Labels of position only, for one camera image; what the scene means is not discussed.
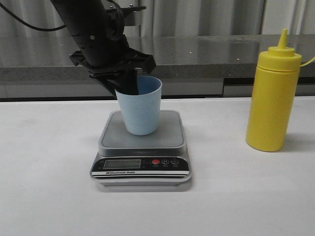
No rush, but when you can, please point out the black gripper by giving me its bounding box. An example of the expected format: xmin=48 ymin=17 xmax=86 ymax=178
xmin=70 ymin=48 xmax=156 ymax=99

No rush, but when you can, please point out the light blue plastic cup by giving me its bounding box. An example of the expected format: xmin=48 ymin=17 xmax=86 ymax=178
xmin=115 ymin=76 xmax=162 ymax=136

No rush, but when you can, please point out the yellow squeeze bottle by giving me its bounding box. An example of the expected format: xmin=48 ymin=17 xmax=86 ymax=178
xmin=246 ymin=29 xmax=314 ymax=152

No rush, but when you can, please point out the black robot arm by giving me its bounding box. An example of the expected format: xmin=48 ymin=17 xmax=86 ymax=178
xmin=52 ymin=0 xmax=156 ymax=95

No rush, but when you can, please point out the silver digital kitchen scale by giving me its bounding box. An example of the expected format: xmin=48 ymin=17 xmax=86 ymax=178
xmin=90 ymin=110 xmax=192 ymax=192

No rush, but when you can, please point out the grey pleated curtain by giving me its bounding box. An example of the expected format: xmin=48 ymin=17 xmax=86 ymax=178
xmin=0 ymin=0 xmax=315 ymax=37

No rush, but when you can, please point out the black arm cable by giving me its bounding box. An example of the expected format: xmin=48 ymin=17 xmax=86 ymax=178
xmin=0 ymin=0 xmax=147 ymax=31

